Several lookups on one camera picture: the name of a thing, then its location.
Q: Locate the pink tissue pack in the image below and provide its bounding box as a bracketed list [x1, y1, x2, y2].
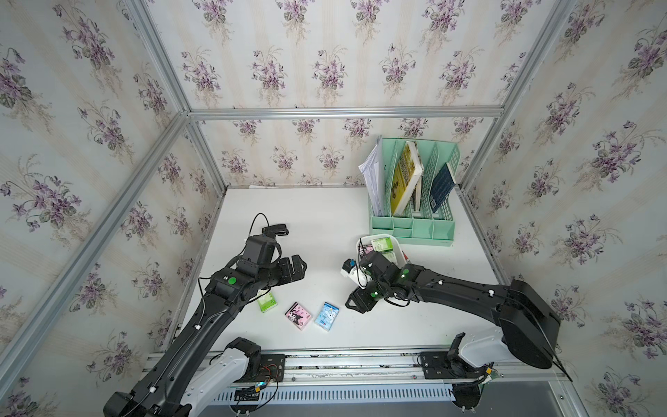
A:
[285, 302, 312, 330]

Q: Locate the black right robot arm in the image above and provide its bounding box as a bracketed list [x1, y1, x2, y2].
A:
[341, 251, 561, 369]

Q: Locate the mint green desk organizer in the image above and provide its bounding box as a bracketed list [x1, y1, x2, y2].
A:
[368, 138, 460, 247]

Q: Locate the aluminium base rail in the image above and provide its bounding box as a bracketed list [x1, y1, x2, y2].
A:
[208, 347, 571, 413]

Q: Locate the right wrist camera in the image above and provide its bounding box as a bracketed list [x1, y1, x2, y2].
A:
[340, 258, 363, 287]

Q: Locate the white paper stack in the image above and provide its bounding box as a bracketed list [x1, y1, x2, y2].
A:
[359, 137, 386, 216]

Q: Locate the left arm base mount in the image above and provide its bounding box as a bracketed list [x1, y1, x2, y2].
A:
[226, 337, 287, 403]

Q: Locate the yellow cover book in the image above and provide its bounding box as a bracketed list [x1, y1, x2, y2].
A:
[390, 141, 424, 216]

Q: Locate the blue tissue pack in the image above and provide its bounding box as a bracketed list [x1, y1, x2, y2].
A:
[314, 302, 340, 332]

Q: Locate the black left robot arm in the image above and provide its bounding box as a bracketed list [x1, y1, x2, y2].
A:
[104, 224, 307, 416]

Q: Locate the white storage box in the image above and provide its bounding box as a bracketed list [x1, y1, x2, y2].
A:
[357, 234, 409, 268]

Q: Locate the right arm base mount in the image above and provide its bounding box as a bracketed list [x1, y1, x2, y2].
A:
[417, 332, 494, 413]

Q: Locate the dark blue book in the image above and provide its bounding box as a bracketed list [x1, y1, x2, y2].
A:
[429, 163, 455, 214]

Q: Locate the green tissue pack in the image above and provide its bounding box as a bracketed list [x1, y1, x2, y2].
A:
[257, 292, 278, 313]
[381, 251, 399, 264]
[371, 237, 394, 253]

